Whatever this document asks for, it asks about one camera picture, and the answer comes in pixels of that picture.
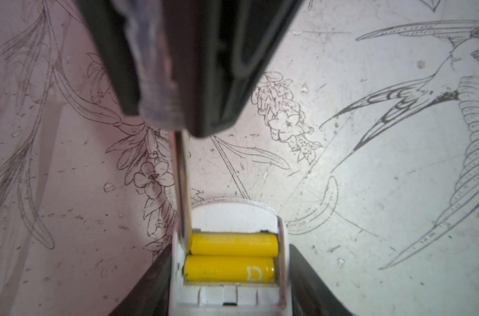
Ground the yellow battery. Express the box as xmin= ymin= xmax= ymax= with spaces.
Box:
xmin=183 ymin=255 xmax=276 ymax=283
xmin=190 ymin=233 xmax=279 ymax=258

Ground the thin grey screwdriver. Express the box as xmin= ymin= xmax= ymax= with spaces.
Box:
xmin=113 ymin=1 xmax=192 ymax=250

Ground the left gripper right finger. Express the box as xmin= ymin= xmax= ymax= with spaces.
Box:
xmin=289 ymin=244 xmax=353 ymax=316

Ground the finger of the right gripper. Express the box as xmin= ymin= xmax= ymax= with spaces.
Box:
xmin=77 ymin=0 xmax=141 ymax=116
xmin=176 ymin=1 xmax=302 ymax=138

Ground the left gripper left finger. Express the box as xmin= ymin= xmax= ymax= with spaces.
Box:
xmin=109 ymin=245 xmax=172 ymax=316

